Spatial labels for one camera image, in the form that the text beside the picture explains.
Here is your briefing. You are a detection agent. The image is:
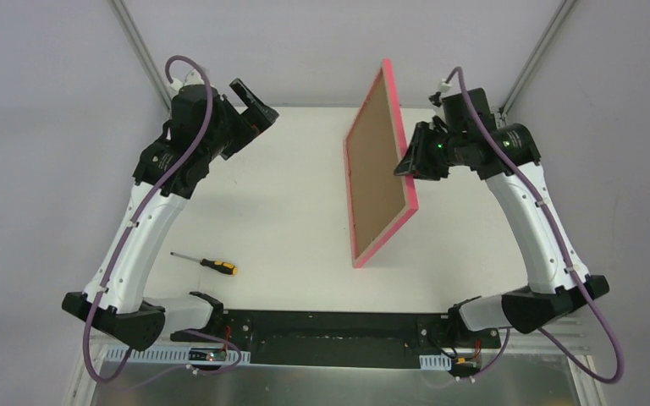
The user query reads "pink picture frame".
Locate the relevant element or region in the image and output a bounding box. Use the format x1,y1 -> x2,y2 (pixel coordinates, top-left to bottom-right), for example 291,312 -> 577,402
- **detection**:
343,58 -> 419,268

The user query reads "aluminium front rail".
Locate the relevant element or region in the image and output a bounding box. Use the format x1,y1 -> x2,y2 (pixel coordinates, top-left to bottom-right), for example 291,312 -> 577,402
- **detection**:
85,306 -> 590,355

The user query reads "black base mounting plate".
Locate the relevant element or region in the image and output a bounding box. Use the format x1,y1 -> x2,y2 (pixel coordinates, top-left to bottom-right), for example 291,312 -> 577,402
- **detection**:
200,310 -> 501,370

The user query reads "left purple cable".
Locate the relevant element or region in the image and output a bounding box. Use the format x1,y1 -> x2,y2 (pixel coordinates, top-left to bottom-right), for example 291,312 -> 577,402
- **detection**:
82,54 -> 242,387

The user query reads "left white cable duct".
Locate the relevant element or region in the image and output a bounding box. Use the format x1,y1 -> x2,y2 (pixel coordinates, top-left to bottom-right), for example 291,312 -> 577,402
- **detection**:
129,345 -> 251,366

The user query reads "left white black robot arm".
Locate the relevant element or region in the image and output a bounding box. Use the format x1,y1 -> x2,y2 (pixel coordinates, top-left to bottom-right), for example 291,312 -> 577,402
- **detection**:
62,78 -> 278,351

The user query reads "white cable duct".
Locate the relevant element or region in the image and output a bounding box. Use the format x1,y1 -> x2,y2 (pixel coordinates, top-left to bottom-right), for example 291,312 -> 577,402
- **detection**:
419,354 -> 452,371
129,345 -> 251,366

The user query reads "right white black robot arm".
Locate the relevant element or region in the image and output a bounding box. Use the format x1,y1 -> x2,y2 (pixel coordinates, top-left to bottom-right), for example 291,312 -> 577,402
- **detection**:
394,87 -> 609,347

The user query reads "yellow black screwdriver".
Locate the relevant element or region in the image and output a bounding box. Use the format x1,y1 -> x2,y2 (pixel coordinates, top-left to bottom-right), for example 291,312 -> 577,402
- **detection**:
170,252 -> 238,276

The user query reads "right white cable duct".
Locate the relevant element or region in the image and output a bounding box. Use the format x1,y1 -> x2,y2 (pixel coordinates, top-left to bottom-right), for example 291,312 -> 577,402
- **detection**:
419,354 -> 452,371

